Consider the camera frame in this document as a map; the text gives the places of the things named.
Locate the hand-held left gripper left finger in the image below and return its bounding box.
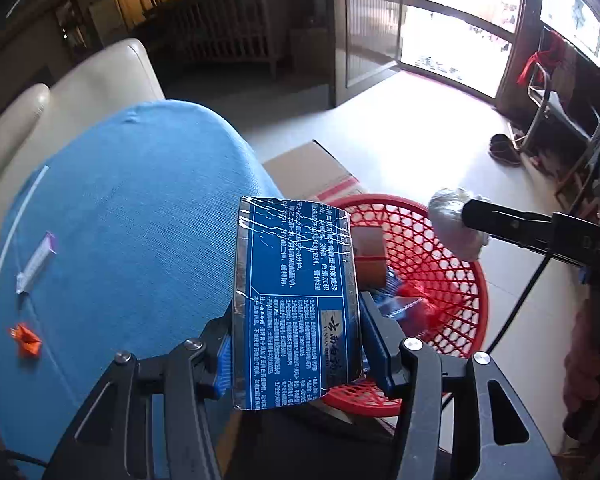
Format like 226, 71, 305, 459
42, 310, 236, 480

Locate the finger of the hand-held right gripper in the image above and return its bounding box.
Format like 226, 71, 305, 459
461, 198, 556, 261

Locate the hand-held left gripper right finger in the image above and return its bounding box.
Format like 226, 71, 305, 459
357, 291, 563, 480

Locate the white wad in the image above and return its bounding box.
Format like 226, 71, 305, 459
427, 187, 491, 261

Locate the red plastic bag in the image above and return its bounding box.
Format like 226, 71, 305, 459
395, 280, 448, 341

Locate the red mesh plastic basket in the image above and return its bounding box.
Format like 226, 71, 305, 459
320, 194, 490, 418

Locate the blue carton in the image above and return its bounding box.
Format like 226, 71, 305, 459
231, 195, 368, 411

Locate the small blue foil packet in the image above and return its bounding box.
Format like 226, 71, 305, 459
372, 287, 426, 321

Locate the brown shoe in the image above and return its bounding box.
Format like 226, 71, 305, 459
487, 132, 523, 167

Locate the brown cardboard piece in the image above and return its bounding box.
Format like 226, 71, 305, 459
352, 226, 387, 291

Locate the dark red fuzzy garment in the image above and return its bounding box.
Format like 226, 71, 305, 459
562, 280, 600, 441

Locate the red ribbon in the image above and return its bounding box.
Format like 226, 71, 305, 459
516, 35, 566, 86

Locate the blue table cloth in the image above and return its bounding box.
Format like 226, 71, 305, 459
0, 100, 286, 476

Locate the brown cardboard box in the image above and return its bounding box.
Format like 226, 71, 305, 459
261, 139, 371, 206

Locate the orange crumpled wrapper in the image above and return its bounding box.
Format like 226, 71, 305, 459
7, 323, 43, 358

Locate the white and purple sachet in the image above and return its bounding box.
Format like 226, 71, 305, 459
16, 232, 58, 295

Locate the brown wooden door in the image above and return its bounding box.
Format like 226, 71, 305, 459
330, 0, 406, 108

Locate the thin white stick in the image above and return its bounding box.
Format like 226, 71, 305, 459
0, 165, 50, 361

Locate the beige leather sofa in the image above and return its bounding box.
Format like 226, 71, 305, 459
0, 37, 166, 271

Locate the dark wooden crib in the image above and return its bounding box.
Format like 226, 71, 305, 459
145, 0, 316, 81

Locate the black cable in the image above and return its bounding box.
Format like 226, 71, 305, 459
485, 252, 553, 356
0, 447, 48, 468

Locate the metal frame chair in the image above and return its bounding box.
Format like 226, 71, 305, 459
512, 67, 596, 196

